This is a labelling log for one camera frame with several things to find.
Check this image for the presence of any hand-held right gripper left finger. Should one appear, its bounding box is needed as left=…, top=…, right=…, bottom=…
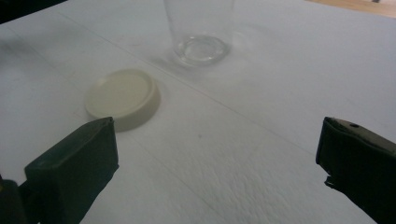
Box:
left=24, top=116, right=120, bottom=224

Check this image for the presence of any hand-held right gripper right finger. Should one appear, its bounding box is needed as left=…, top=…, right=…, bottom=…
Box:
left=315, top=116, right=396, bottom=224

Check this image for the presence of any cream jar lid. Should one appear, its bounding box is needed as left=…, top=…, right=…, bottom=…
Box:
left=84, top=68, right=162, bottom=133

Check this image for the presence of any clear glass jar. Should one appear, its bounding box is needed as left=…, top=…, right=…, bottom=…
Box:
left=163, top=0, right=235, bottom=67

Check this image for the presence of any wooden table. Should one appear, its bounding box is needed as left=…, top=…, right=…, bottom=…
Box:
left=305, top=0, right=396, bottom=19

